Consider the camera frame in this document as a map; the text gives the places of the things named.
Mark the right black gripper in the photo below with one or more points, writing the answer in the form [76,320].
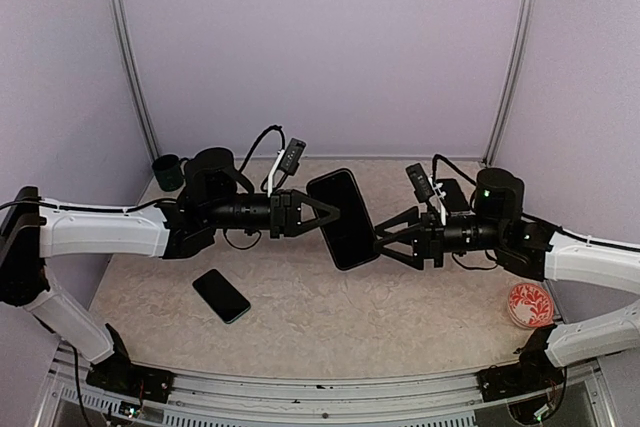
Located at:
[433,238]

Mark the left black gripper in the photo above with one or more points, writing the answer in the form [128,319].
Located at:
[286,213]

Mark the black phone case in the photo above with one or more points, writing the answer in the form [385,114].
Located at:
[350,239]

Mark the blue smartphone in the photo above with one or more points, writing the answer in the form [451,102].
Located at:
[454,199]

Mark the teal-edged smartphone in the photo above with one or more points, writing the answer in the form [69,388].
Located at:
[221,296]

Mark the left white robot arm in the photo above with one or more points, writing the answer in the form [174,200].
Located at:
[36,229]

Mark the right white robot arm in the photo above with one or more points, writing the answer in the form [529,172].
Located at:
[585,259]

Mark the red white patterned bowl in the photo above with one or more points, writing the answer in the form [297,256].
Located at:
[530,306]

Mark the dark green mug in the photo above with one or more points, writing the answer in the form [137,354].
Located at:
[168,172]

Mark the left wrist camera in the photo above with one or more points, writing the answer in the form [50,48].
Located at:
[285,166]

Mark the right aluminium frame post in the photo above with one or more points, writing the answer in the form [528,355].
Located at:
[514,66]

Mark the aluminium frame post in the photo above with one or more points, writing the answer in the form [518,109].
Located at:
[118,12]
[514,66]

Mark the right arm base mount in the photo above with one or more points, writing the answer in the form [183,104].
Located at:
[533,371]

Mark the front aluminium rail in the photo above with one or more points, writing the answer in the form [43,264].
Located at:
[192,398]

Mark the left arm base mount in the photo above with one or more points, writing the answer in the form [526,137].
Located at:
[118,374]

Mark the left aluminium frame post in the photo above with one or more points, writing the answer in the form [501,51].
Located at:
[118,12]

